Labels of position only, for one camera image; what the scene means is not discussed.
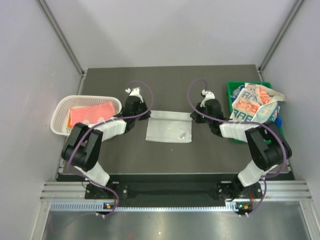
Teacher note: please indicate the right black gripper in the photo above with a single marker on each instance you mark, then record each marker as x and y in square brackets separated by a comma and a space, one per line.
[196, 117]

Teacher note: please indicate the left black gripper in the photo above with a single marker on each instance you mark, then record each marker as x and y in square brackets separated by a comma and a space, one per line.
[145, 116]

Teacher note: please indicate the white green towel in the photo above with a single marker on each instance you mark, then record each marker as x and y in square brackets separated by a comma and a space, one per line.
[169, 127]

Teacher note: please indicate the cream patterned towel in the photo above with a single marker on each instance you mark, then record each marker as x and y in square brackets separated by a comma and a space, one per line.
[256, 103]

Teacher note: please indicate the pink patterned towel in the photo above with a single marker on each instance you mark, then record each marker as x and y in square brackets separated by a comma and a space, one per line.
[92, 114]

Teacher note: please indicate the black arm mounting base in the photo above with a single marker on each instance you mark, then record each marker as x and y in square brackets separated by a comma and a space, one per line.
[179, 194]

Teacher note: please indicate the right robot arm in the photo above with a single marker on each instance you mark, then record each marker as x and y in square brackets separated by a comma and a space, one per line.
[267, 145]

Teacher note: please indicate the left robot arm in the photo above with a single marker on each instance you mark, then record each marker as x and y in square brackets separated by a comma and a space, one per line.
[83, 145]

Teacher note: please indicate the green plastic bin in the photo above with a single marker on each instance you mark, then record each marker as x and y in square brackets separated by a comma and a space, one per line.
[233, 90]

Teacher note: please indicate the blue patterned towel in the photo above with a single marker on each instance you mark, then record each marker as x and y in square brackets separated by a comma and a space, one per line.
[278, 121]

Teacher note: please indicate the white perforated plastic basket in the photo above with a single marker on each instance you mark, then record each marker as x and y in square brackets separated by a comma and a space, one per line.
[59, 120]

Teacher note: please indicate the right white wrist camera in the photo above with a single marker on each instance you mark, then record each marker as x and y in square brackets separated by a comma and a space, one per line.
[207, 95]

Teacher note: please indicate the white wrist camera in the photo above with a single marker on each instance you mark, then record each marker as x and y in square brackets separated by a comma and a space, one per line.
[207, 95]
[135, 92]

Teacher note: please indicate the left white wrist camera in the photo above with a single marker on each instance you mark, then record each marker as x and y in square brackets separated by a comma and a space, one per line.
[135, 92]

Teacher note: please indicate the grey slotted cable duct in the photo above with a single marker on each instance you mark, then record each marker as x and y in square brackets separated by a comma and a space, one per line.
[100, 206]

